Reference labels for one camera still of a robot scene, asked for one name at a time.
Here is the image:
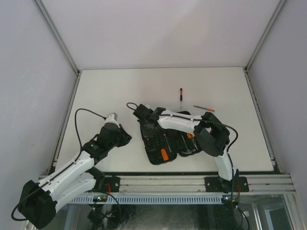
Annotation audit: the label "black plastic tool case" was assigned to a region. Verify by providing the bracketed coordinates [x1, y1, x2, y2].
[133, 112, 201, 165]

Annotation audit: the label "orange black needle-nose pliers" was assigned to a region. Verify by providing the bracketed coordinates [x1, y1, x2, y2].
[187, 133, 198, 150]

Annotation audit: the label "small black precision screwdriver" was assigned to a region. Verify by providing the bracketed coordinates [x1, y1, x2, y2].
[180, 88, 183, 109]

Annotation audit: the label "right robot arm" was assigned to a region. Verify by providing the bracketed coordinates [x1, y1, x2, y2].
[133, 104, 238, 191]

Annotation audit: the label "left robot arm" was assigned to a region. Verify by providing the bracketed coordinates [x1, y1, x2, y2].
[17, 123, 132, 230]

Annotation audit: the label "small orange-tip precision screwdriver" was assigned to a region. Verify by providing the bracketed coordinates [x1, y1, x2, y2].
[193, 105, 215, 112]

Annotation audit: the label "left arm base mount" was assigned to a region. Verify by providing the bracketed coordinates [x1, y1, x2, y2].
[86, 167, 120, 193]

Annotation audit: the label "grey slotted cable duct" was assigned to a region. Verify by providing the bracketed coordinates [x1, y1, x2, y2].
[69, 194, 223, 205]

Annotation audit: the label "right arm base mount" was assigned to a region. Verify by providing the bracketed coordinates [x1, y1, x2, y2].
[204, 176, 249, 193]

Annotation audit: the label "aluminium frame rail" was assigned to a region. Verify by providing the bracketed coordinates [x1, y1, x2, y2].
[104, 174, 295, 195]

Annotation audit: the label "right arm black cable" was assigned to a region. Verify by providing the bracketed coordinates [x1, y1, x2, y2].
[126, 102, 250, 223]

